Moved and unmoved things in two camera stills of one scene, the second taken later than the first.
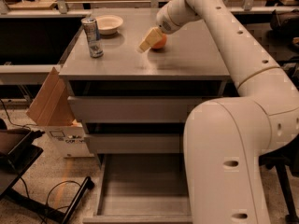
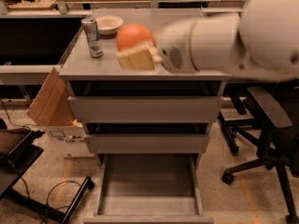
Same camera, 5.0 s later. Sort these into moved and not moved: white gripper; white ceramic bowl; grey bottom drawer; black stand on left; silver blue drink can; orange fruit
Moved: white gripper; orange fruit
Not moved: black stand on left; silver blue drink can; grey bottom drawer; white ceramic bowl
